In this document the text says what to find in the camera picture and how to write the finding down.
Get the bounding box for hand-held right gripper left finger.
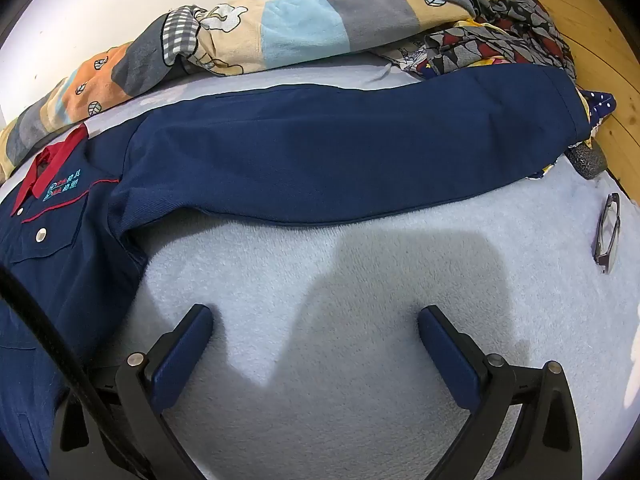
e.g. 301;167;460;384
50;303;216;480

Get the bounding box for dark-framed eyeglasses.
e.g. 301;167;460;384
592;192;622;275

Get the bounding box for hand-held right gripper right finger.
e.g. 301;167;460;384
417;305;584;480

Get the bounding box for black cable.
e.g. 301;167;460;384
0;260;166;480

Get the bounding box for dark speckled object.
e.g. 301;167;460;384
565;140;608;181

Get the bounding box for patchwork cartoon blanket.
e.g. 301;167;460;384
0;0;481;183

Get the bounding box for grey red leaf-print cloth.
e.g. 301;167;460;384
380;0;578;83

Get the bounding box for navy work jacket red collar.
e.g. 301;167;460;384
0;65;588;480

